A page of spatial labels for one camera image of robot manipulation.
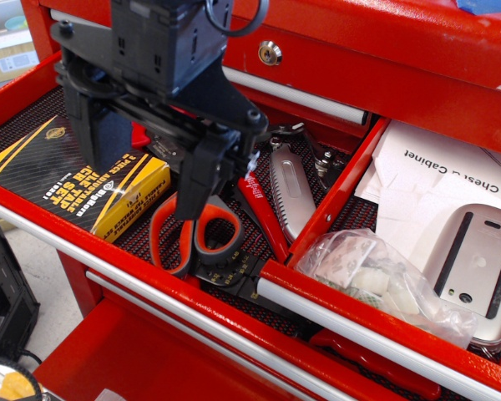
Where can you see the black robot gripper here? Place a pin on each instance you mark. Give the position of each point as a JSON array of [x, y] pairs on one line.
[[158, 63]]

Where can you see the red and grey scissors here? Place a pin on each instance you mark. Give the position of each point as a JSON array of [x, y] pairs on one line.
[[192, 240]]

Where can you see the open red upper left drawer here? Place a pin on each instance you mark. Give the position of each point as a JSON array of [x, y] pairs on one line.
[[34, 98]]

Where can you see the open red right drawer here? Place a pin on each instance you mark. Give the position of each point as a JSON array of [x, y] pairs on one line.
[[457, 369]]

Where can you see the black yellow tap wrench box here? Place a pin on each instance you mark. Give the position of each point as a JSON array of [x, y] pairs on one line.
[[46, 168]]

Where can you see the black metal pliers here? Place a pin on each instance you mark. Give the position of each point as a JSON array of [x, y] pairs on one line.
[[329, 163]]

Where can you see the silver folding utility knife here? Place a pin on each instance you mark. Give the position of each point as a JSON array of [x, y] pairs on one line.
[[294, 202]]

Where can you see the silver cabinet lock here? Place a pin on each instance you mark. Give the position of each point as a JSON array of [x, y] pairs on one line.
[[269, 53]]

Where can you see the black electronic device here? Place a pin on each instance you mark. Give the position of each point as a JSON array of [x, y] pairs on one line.
[[18, 305]]

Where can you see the clear plastic bag of parts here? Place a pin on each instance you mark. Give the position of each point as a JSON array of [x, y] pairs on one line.
[[362, 265]]

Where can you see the red tool cabinet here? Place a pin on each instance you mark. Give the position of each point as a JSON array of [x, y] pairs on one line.
[[431, 64]]

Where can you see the white cabinet manual paper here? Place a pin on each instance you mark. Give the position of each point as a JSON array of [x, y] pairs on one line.
[[418, 179]]

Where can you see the silver computer mouse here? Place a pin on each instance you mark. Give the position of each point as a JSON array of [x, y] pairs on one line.
[[464, 268]]

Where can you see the red handled crimping tool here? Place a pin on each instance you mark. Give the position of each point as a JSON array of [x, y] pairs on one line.
[[249, 190]]

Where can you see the black wire stripper tool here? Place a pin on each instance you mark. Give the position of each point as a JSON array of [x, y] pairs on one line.
[[237, 277]]

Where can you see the red handled tool lower drawer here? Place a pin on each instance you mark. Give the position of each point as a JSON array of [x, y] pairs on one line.
[[375, 363]]

